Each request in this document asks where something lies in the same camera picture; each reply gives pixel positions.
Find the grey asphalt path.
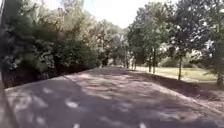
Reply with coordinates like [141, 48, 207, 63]
[0, 66, 224, 128]

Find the wood of trees and bushes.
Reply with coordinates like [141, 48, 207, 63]
[0, 0, 129, 89]

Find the row of trees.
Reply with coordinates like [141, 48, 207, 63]
[126, 0, 224, 86]

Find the grass field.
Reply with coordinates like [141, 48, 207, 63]
[134, 65, 224, 88]

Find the gravel strip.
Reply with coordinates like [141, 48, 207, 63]
[133, 70, 224, 113]

